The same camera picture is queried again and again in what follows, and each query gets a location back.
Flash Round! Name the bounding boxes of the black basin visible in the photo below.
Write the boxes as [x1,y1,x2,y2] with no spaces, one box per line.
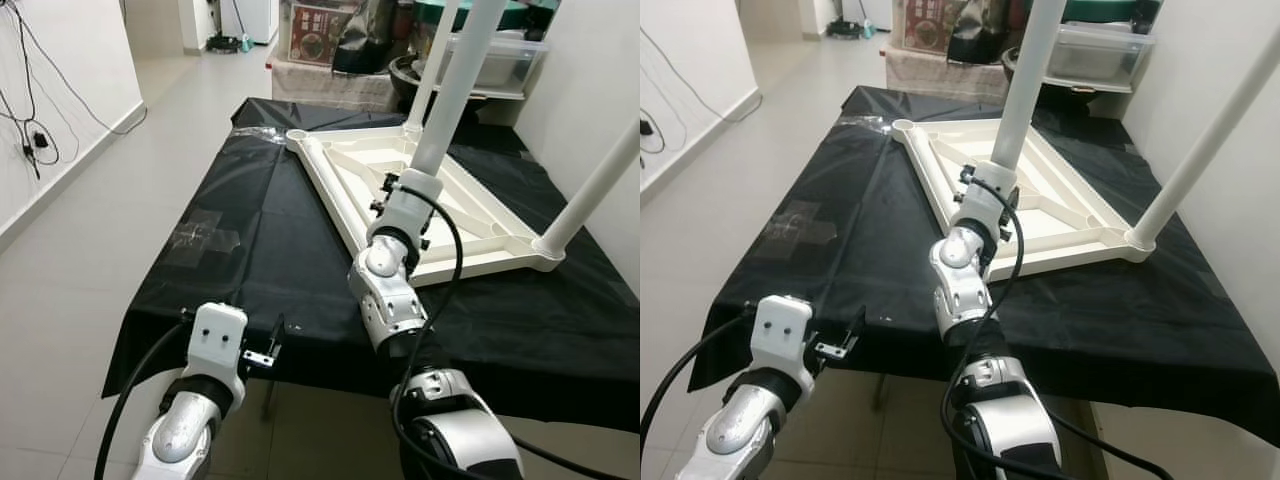
[1000,45,1076,101]
[388,55,501,116]

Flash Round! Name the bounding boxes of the thin grey wall cable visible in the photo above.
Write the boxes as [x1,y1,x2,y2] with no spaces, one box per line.
[640,25,763,126]
[10,0,149,136]

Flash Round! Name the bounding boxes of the black tablecloth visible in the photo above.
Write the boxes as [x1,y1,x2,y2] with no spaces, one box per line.
[100,97,641,433]
[690,85,1280,446]

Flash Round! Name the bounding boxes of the black plastic bag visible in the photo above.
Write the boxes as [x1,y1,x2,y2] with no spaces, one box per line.
[945,0,1009,66]
[332,0,401,76]

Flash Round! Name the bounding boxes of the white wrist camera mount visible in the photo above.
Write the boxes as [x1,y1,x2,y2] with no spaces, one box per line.
[950,160,1021,241]
[188,303,249,386]
[750,295,816,379]
[368,170,443,251]

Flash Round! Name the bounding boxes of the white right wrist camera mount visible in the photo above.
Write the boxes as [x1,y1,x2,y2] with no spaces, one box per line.
[950,160,1021,241]
[368,170,443,251]

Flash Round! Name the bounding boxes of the dark wall cable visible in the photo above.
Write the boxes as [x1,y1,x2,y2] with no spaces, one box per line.
[0,0,61,181]
[640,100,666,156]

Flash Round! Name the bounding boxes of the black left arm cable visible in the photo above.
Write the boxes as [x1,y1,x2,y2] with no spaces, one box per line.
[95,318,193,480]
[640,310,756,480]

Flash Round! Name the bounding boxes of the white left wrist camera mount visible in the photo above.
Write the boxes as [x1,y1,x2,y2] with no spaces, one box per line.
[188,303,249,386]
[750,295,816,379]

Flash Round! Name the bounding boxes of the green pot lid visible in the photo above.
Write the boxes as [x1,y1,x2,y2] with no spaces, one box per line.
[415,0,561,33]
[1060,0,1166,26]

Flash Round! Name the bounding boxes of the clear plastic storage box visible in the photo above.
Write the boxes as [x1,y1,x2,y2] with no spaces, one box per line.
[1045,22,1156,93]
[425,30,549,101]

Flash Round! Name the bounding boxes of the white plastic table top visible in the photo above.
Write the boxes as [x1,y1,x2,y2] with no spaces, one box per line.
[890,118,1161,283]
[285,125,566,291]

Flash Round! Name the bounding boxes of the stone ledge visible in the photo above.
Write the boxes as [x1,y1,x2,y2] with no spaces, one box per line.
[885,45,1031,103]
[268,55,421,113]

